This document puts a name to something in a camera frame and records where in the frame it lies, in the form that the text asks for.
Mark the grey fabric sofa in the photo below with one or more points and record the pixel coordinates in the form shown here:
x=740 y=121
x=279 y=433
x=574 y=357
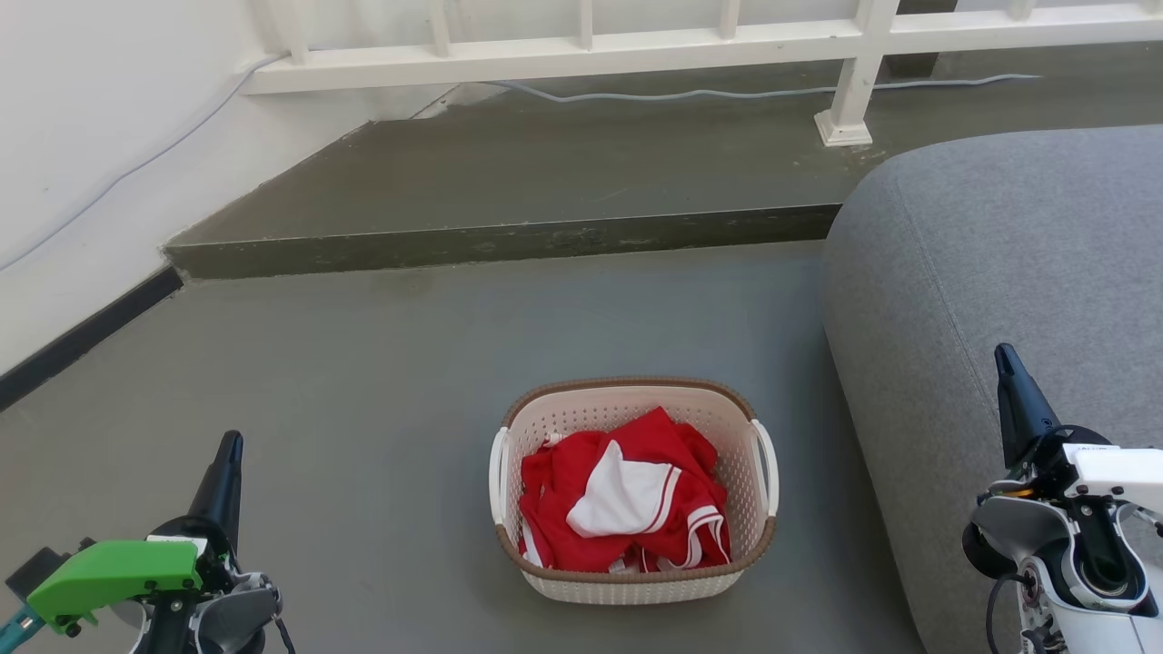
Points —
x=999 y=254

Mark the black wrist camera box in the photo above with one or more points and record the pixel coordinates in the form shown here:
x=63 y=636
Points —
x=34 y=570

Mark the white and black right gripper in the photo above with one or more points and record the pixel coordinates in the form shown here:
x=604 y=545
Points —
x=1118 y=474

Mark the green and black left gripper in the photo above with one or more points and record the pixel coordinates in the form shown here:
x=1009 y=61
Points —
x=118 y=572

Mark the teal plastic mount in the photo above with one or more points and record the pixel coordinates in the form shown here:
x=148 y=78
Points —
x=16 y=627

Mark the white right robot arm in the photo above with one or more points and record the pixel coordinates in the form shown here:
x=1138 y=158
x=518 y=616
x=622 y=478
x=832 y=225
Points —
x=1018 y=529

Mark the red and white garment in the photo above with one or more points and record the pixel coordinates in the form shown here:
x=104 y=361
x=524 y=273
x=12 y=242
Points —
x=563 y=490

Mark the white wooden railing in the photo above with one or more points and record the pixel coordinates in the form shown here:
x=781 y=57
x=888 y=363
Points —
x=545 y=60

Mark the black baseboard strip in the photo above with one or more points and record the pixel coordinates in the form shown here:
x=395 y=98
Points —
x=82 y=338

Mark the cream perforated laundry basket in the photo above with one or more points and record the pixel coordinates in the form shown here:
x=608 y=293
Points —
x=636 y=587

